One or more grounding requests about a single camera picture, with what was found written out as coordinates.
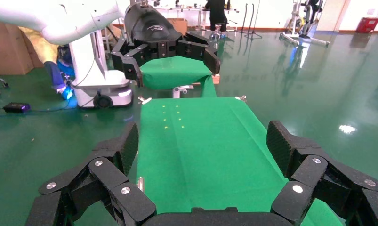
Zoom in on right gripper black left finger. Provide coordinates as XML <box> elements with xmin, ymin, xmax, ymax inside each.
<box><xmin>25</xmin><ymin>121</ymin><xmax>157</xmax><ymax>226</ymax></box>

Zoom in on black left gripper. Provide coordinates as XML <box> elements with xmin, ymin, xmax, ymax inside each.
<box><xmin>110</xmin><ymin>3</ymin><xmax>221</xmax><ymax>88</ymax></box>

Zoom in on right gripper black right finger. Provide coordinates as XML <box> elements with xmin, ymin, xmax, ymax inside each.
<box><xmin>266</xmin><ymin>120</ymin><xmax>378</xmax><ymax>226</ymax></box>

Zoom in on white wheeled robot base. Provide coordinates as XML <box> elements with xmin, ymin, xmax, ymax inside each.
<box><xmin>68</xmin><ymin>31</ymin><xmax>134</xmax><ymax>109</ymax></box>

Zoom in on plain brown shipping box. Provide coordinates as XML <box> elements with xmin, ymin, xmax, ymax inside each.
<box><xmin>167</xmin><ymin>18</ymin><xmax>188</xmax><ymax>35</ymax></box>

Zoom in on red box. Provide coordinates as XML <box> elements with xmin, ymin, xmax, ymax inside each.
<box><xmin>356</xmin><ymin>17</ymin><xmax>378</xmax><ymax>34</ymax></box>

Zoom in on big closed cardboard box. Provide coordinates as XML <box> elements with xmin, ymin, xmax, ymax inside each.
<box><xmin>0</xmin><ymin>20</ymin><xmax>44</xmax><ymax>75</ymax></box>

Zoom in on small draped green cloth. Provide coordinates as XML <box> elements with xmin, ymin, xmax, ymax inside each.
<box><xmin>139</xmin><ymin>56</ymin><xmax>217</xmax><ymax>98</ymax></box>

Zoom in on white table leg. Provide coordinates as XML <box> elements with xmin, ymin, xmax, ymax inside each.
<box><xmin>172</xmin><ymin>85</ymin><xmax>194</xmax><ymax>99</ymax></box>

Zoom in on white long desk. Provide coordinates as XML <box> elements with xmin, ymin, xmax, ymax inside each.
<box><xmin>154</xmin><ymin>4</ymin><xmax>239</xmax><ymax>29</ymax></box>

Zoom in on black stool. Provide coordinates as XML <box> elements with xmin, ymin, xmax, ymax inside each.
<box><xmin>209</xmin><ymin>23</ymin><xmax>228</xmax><ymax>40</ymax></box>

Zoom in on person in black clothing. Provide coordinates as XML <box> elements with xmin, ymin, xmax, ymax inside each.
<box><xmin>204</xmin><ymin>0</ymin><xmax>229</xmax><ymax>32</ymax></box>

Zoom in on black tripod stands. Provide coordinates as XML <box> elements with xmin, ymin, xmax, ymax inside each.
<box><xmin>237</xmin><ymin>3</ymin><xmax>263</xmax><ymax>40</ymax></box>

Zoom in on large green table cloth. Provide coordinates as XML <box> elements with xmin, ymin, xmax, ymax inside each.
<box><xmin>136</xmin><ymin>97</ymin><xmax>346</xmax><ymax>226</ymax></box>

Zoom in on person in blue clothing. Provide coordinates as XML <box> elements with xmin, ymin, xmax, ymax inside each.
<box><xmin>43</xmin><ymin>47</ymin><xmax>75</xmax><ymax>100</ymax></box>

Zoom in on black power adapter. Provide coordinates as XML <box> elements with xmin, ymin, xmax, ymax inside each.
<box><xmin>3</xmin><ymin>102</ymin><xmax>31</xmax><ymax>114</ymax></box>

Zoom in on white exercise machine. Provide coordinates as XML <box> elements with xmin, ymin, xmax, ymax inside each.
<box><xmin>279</xmin><ymin>0</ymin><xmax>331</xmax><ymax>48</ymax></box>

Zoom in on black floor cable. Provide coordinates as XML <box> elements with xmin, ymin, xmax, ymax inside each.
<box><xmin>0</xmin><ymin>106</ymin><xmax>80</xmax><ymax>118</ymax></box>

